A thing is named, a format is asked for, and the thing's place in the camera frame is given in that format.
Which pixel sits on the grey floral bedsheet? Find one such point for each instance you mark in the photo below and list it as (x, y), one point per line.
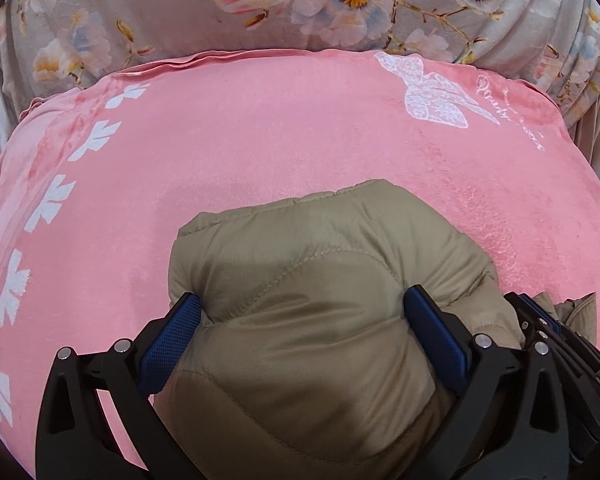
(180, 5)

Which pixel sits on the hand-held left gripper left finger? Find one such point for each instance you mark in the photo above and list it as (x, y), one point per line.
(172, 337)

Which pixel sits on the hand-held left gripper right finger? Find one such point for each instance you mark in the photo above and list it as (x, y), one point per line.
(437, 337)

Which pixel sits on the tan puffer jacket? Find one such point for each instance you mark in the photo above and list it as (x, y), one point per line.
(305, 310)

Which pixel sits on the pink blanket with white print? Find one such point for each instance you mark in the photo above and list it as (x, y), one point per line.
(255, 135)

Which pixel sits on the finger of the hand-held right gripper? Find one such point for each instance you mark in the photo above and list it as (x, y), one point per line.
(537, 317)

